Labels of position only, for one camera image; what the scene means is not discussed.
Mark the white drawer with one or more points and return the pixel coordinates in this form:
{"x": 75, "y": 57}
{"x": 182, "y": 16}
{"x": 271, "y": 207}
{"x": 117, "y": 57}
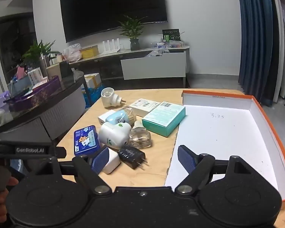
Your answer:
{"x": 154, "y": 66}

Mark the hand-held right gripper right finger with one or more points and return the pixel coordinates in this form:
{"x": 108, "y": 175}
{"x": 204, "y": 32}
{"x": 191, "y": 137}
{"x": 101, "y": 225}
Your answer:
{"x": 186, "y": 158}

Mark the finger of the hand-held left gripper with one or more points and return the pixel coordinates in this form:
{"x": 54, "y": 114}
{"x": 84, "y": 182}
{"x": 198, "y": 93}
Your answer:
{"x": 60, "y": 152}

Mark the small white box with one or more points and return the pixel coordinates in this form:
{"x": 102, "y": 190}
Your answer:
{"x": 102, "y": 119}

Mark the clear liquid bottle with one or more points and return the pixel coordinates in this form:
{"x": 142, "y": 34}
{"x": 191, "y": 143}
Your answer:
{"x": 140, "y": 137}

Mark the cardboard box with yellow tape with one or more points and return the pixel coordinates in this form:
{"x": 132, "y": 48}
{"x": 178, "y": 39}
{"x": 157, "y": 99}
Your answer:
{"x": 93, "y": 80}

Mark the black charger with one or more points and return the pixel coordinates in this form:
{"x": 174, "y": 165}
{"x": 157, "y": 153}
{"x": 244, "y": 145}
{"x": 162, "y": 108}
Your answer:
{"x": 130, "y": 158}

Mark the white carton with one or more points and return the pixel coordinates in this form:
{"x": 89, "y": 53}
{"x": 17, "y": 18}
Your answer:
{"x": 35, "y": 76}

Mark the white plastic bag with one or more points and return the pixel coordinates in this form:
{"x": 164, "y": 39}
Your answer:
{"x": 72, "y": 53}

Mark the white charger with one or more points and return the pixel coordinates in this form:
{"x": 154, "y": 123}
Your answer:
{"x": 113, "y": 161}

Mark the white plug adapter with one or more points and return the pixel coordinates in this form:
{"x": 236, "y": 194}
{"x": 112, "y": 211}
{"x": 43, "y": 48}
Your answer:
{"x": 109, "y": 97}

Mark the blue tin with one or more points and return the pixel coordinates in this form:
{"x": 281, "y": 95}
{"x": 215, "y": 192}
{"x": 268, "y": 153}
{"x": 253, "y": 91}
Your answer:
{"x": 85, "y": 140}

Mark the beige cup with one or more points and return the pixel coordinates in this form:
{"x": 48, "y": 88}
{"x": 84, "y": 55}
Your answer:
{"x": 53, "y": 71}

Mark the dark blue curtain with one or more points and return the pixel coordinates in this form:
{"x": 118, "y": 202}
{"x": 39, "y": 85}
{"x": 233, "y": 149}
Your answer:
{"x": 256, "y": 40}

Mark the clear plastic organizer box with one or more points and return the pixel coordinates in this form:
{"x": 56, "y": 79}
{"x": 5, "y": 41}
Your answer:
{"x": 171, "y": 44}

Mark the black box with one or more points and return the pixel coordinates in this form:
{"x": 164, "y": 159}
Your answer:
{"x": 64, "y": 68}

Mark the tv stand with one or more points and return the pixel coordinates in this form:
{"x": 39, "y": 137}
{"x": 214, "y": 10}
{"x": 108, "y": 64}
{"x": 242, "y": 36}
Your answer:
{"x": 109, "y": 70}

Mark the potted plant in metal pot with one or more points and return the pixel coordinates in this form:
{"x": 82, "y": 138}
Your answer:
{"x": 44, "y": 63}

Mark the white router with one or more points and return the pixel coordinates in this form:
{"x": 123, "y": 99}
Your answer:
{"x": 111, "y": 47}

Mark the white mosquito repellent heater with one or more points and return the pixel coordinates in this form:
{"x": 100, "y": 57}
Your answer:
{"x": 111, "y": 133}

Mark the teal bandage box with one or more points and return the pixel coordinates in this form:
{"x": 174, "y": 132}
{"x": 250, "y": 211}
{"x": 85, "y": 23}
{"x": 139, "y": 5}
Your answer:
{"x": 163, "y": 118}

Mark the black television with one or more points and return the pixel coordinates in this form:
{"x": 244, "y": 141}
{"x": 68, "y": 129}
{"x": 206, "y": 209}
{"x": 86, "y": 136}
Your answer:
{"x": 109, "y": 4}

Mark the green box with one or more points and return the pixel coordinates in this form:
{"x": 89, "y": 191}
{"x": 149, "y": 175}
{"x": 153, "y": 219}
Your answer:
{"x": 171, "y": 35}

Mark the white adapter box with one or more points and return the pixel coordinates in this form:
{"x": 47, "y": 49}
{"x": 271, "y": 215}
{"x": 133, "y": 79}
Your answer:
{"x": 142, "y": 106}

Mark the pile of plastic packets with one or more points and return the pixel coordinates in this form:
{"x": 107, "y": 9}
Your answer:
{"x": 156, "y": 52}

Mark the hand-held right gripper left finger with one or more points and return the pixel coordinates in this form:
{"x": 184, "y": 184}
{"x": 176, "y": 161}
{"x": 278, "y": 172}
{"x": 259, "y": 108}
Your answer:
{"x": 101, "y": 158}

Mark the dark round table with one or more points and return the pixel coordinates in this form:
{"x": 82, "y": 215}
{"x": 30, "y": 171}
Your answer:
{"x": 49, "y": 114}

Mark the purple box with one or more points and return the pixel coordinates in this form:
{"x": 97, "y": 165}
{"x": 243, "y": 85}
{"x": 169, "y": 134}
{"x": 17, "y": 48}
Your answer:
{"x": 38, "y": 92}

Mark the blue wrapped pack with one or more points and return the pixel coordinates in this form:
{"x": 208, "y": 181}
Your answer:
{"x": 92, "y": 97}

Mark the potted plant in dark vase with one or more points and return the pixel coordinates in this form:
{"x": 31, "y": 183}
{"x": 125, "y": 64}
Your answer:
{"x": 134, "y": 44}

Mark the light blue toothpick holder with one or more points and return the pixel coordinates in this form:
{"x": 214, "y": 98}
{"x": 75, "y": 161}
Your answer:
{"x": 116, "y": 118}

